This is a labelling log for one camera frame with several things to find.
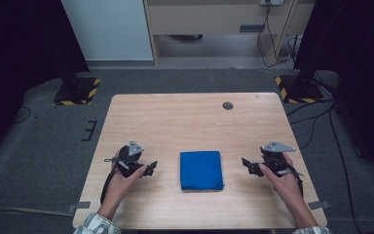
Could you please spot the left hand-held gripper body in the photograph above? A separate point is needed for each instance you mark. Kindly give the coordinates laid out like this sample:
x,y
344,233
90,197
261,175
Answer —
x,y
130,162

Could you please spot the blue cloth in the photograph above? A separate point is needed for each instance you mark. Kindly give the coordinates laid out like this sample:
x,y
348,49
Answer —
x,y
201,170

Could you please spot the black stand with striped base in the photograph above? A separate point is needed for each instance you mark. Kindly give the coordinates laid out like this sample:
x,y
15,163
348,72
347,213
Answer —
x,y
300,89
78,92

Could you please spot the person's left hand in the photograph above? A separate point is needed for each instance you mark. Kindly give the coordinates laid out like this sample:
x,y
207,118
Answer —
x,y
120,188

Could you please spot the person's right hand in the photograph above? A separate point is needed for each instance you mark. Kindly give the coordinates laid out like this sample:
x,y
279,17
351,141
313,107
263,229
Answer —
x,y
285,187

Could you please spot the white power strip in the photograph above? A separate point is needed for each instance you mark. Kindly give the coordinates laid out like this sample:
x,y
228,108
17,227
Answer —
x,y
271,2

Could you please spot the white panel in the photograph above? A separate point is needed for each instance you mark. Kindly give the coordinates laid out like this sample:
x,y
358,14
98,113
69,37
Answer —
x,y
110,29

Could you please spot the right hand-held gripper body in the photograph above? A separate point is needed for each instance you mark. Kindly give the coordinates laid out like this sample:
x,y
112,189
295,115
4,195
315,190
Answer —
x,y
274,161

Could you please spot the grey round table grommet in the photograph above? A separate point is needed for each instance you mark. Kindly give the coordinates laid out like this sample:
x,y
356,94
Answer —
x,y
228,105

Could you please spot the grey tape strip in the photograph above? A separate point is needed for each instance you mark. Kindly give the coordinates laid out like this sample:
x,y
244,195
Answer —
x,y
318,205
82,205

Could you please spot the dark curtain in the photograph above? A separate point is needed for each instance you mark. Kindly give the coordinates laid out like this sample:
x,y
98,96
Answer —
x,y
363,65
16,58

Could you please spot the light wooden desk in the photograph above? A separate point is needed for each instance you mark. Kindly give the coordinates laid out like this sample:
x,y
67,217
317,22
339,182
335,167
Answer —
x,y
207,19

